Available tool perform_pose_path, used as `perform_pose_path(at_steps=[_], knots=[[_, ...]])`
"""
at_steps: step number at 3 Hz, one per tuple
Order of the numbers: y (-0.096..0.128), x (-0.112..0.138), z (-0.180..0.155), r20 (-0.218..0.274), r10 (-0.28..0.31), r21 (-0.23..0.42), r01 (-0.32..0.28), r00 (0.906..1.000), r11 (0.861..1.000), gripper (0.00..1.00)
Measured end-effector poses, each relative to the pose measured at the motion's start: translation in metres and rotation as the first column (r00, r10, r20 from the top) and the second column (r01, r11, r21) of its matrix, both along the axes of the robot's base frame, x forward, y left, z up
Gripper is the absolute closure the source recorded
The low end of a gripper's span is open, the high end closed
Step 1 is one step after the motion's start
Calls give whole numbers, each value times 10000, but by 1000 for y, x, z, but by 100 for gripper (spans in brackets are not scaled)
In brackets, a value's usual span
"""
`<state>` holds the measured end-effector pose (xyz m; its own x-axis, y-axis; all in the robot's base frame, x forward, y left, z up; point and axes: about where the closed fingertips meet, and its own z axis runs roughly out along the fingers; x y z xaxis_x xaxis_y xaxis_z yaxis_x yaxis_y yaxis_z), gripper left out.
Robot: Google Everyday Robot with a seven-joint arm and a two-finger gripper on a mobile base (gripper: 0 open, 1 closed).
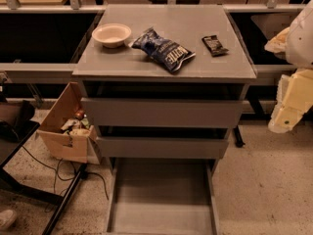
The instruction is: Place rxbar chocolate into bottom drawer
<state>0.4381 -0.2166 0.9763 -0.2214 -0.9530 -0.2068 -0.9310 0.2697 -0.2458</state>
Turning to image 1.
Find grey chair seat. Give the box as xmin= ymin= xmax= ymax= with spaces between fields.
xmin=251 ymin=13 xmax=296 ymax=40

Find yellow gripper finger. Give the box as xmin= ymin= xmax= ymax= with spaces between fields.
xmin=264 ymin=27 xmax=290 ymax=53
xmin=268 ymin=69 xmax=313 ymax=133

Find cardboard box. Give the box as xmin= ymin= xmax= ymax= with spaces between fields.
xmin=37 ymin=82 xmax=101 ymax=165

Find grey open bottom drawer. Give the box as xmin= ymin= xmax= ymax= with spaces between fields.
xmin=105 ymin=159 xmax=220 ymax=235

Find grey top drawer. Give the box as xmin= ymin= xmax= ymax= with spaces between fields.
xmin=81 ymin=98 xmax=243 ymax=128

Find dark bag on table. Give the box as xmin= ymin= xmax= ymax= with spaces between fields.
xmin=0 ymin=100 xmax=35 ymax=142

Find black floor cable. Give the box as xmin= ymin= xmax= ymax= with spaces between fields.
xmin=21 ymin=145 xmax=110 ymax=213

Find trash items in box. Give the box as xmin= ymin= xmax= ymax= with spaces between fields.
xmin=61 ymin=109 xmax=90 ymax=136

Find black chair leg frame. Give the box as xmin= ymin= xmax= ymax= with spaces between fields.
xmin=233 ymin=95 xmax=270 ymax=148

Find grey middle drawer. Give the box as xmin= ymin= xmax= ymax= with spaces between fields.
xmin=97 ymin=137 xmax=228 ymax=159

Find grey drawer cabinet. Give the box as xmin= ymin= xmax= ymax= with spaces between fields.
xmin=71 ymin=4 xmax=258 ymax=174

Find blue kettle chips bag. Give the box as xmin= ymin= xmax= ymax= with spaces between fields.
xmin=129 ymin=27 xmax=196 ymax=73

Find white shoe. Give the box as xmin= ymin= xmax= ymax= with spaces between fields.
xmin=0 ymin=210 xmax=17 ymax=231

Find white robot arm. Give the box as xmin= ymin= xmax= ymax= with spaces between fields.
xmin=264 ymin=1 xmax=313 ymax=133

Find white paper bowl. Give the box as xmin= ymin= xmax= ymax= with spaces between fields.
xmin=92 ymin=23 xmax=131 ymax=48

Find black rxbar chocolate bar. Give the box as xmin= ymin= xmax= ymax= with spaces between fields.
xmin=201 ymin=35 xmax=228 ymax=57

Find black table leg frame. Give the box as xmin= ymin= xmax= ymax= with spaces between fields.
xmin=0 ymin=120 xmax=87 ymax=235

